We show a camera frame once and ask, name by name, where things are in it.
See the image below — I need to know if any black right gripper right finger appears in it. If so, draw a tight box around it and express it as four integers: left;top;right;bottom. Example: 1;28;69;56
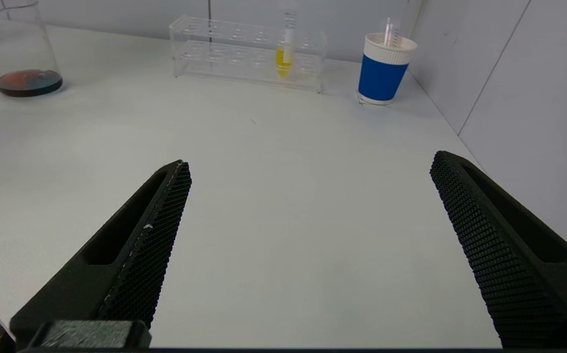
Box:
430;151;567;349

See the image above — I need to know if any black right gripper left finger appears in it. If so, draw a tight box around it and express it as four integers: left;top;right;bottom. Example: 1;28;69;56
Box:
11;160;192;346

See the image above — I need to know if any test tube with red liquid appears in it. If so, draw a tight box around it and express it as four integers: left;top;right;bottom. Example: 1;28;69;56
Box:
380;18;403;49

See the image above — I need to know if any clear glass beaker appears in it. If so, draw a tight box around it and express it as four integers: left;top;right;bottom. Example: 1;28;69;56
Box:
0;1;64;98

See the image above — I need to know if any clear acrylic test tube rack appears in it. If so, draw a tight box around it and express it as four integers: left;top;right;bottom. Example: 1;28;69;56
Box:
169;15;327;94

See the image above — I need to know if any test tube with yellow liquid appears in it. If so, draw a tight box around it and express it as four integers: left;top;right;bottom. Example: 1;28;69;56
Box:
275;1;298;79

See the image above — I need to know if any blue and white paper cup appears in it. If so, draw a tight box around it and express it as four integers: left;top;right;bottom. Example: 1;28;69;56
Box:
357;32;418;106

